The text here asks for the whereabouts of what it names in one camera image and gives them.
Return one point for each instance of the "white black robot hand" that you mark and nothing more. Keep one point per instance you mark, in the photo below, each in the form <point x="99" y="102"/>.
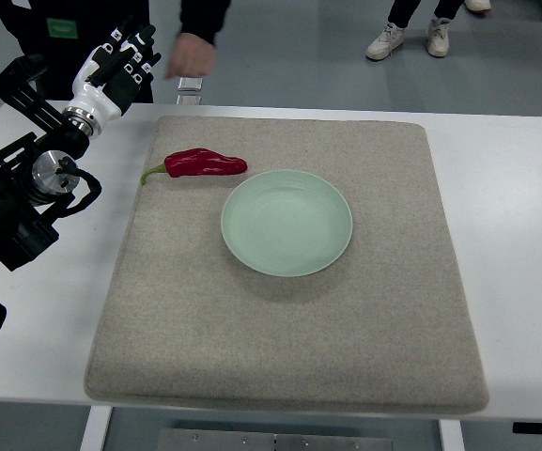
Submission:
<point x="111" y="78"/>

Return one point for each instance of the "person's bare hand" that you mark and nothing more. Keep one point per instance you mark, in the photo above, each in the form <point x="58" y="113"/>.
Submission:
<point x="191" y="57"/>

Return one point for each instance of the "red pepper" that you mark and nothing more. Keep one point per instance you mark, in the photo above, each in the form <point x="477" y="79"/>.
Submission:
<point x="197" y="162"/>

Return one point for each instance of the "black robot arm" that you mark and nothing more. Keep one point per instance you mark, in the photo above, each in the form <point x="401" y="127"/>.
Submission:
<point x="40" y="181"/>

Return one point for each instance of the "light green plate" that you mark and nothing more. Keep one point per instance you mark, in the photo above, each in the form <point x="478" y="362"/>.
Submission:
<point x="286" y="223"/>

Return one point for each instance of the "white sneaker right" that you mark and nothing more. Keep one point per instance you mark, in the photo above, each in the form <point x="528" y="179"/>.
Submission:
<point x="437" y="38"/>

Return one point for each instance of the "beige felt mat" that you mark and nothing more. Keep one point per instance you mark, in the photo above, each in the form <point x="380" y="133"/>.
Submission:
<point x="385" y="328"/>

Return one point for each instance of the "white table leg left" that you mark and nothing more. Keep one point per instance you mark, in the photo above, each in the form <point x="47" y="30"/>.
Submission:
<point x="96" y="428"/>

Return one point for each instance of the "white table leg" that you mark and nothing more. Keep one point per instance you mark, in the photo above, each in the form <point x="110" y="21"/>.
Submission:
<point x="96" y="428"/>
<point x="451" y="435"/>

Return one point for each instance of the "white table leg right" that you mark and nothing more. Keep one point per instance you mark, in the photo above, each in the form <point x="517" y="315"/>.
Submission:
<point x="451" y="435"/>

